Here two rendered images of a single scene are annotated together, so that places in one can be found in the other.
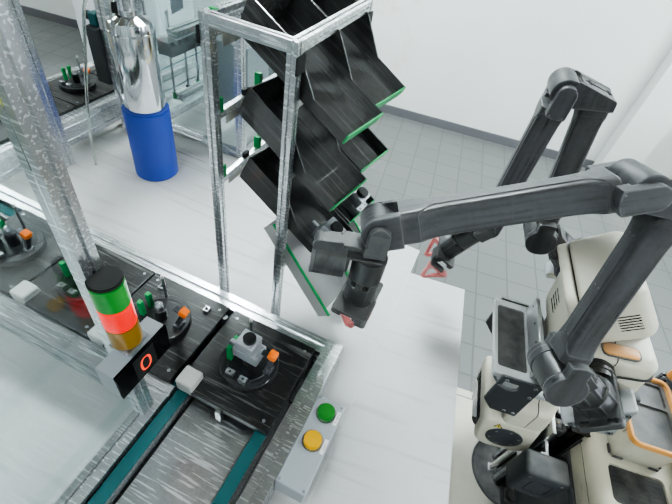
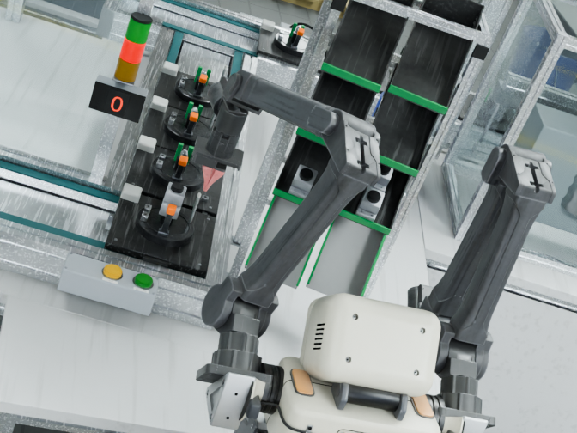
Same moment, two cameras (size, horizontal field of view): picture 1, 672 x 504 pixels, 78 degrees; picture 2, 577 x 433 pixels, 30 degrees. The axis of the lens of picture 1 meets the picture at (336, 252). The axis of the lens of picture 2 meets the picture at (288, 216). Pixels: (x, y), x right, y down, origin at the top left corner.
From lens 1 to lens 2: 1.96 m
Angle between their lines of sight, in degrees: 52
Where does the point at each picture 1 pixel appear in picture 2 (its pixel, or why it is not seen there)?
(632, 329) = (318, 350)
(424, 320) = not seen: hidden behind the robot
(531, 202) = (297, 102)
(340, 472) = (95, 332)
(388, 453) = (130, 369)
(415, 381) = not seen: hidden behind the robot
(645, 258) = (314, 194)
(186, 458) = (66, 216)
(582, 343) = (254, 267)
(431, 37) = not seen: outside the picture
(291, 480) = (72, 260)
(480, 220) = (275, 102)
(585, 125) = (506, 206)
